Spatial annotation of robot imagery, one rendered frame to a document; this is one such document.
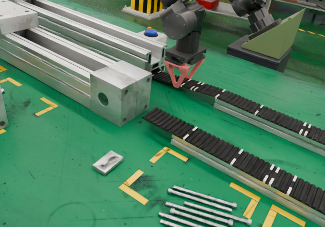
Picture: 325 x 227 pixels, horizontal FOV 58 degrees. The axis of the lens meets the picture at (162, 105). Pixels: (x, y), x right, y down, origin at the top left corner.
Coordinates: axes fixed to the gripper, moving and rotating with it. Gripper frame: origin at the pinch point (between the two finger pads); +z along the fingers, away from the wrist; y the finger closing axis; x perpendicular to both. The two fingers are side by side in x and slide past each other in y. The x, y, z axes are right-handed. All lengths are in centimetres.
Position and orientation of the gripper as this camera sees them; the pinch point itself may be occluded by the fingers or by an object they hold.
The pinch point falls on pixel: (181, 81)
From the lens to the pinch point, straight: 78.9
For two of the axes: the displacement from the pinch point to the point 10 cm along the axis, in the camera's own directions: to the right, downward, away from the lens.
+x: 8.1, 3.9, -4.5
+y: -5.8, 3.9, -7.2
